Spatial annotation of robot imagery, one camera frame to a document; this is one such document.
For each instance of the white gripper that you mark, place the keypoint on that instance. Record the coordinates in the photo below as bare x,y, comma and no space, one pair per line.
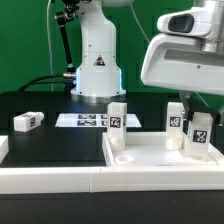
176,62

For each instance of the white square tabletop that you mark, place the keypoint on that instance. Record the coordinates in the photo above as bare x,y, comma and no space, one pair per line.
148,149

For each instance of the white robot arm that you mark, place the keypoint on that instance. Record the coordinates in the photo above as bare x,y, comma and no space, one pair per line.
98,76

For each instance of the white sheet with fiducial markers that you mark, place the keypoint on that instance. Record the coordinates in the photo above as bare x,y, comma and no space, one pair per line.
81,120

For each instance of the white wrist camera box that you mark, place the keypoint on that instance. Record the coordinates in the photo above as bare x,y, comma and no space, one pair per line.
196,22

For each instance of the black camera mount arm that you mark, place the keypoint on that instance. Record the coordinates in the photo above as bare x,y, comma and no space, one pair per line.
62,18

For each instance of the white U-shaped fence wall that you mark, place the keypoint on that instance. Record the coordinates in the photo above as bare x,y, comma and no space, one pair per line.
110,179

